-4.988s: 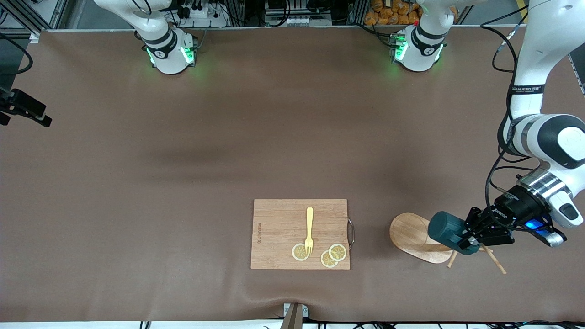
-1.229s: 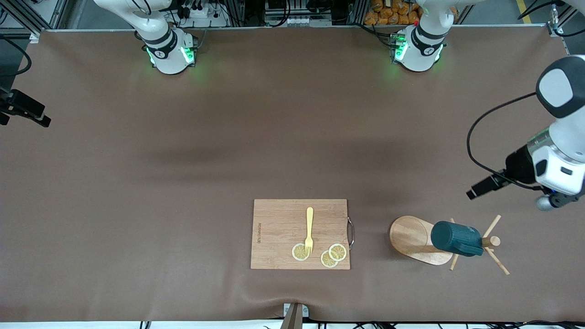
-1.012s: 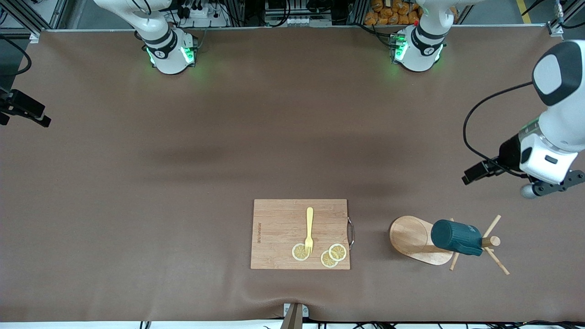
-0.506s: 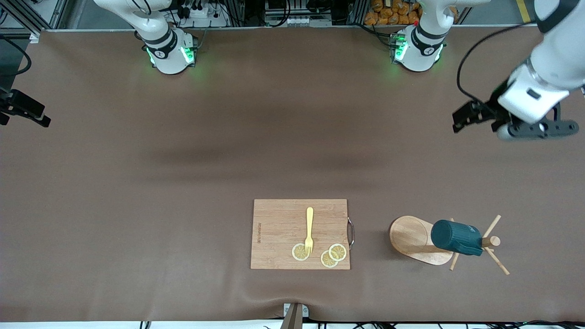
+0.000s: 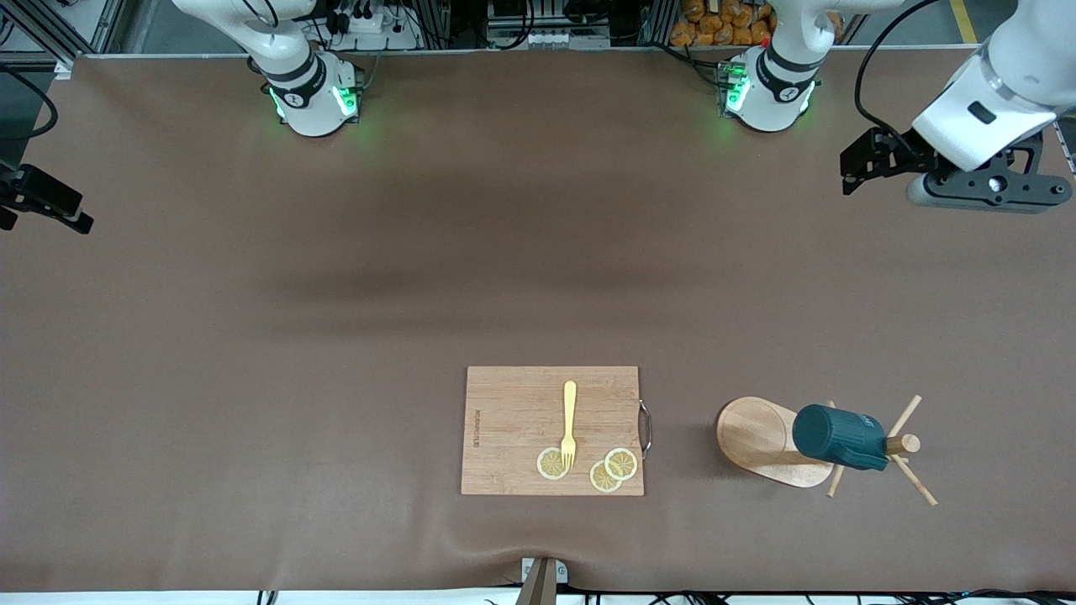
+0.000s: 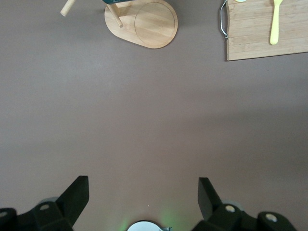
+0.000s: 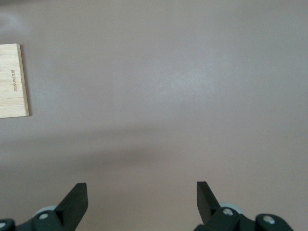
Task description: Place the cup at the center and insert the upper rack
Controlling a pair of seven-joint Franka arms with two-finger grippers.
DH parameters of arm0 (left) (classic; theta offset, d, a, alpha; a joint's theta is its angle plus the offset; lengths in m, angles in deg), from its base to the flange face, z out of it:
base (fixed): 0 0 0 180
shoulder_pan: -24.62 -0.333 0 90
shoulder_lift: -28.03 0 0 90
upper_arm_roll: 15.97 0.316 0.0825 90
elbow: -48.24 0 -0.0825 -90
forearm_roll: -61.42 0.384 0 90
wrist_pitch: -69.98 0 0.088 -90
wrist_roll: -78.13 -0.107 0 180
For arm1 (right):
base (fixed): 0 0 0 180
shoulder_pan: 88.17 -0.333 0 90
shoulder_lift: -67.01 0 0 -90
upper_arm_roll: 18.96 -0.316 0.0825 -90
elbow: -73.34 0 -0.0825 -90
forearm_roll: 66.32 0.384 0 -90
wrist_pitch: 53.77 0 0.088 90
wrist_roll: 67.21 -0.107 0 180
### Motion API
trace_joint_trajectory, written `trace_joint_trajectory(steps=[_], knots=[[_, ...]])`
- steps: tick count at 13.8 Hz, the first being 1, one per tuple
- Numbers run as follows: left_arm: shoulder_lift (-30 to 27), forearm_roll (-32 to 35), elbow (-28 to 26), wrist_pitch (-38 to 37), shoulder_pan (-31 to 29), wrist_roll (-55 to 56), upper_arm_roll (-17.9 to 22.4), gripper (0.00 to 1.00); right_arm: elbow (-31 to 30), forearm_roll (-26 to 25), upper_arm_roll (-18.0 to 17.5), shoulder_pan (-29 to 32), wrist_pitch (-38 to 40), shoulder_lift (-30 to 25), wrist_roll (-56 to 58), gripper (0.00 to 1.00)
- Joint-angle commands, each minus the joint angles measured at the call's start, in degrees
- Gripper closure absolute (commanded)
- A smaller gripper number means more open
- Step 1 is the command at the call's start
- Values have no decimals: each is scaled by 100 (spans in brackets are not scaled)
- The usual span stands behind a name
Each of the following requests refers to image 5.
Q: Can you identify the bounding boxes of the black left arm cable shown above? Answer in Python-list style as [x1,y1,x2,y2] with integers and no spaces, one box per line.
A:
[854,0,942,154]

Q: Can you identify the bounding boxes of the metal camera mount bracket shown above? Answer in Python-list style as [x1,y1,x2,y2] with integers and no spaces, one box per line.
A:
[520,557,569,605]

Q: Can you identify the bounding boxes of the yellow plastic fork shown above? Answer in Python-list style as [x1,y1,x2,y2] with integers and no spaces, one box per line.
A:
[560,381,578,470]

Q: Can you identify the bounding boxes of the wooden mug tree rack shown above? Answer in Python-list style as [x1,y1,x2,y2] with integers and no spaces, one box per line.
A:
[716,393,939,508]

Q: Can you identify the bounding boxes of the brown table mat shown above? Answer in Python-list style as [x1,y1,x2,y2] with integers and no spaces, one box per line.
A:
[0,49,1076,593]

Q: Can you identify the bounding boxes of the teal cup yellow inside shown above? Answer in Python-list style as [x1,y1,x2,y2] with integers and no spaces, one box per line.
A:
[792,403,889,472]

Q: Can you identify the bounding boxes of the wooden cutting board metal handle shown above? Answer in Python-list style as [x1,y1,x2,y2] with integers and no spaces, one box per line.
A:
[461,366,652,497]

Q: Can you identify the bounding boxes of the white power strip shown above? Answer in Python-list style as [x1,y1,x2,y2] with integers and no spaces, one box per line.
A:
[324,0,424,53]
[488,24,610,50]

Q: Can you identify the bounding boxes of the orange packaged snacks pile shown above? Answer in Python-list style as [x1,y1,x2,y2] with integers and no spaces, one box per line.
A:
[670,0,844,47]

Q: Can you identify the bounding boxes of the aluminium frame struts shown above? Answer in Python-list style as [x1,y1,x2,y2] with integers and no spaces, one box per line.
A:
[0,0,127,81]

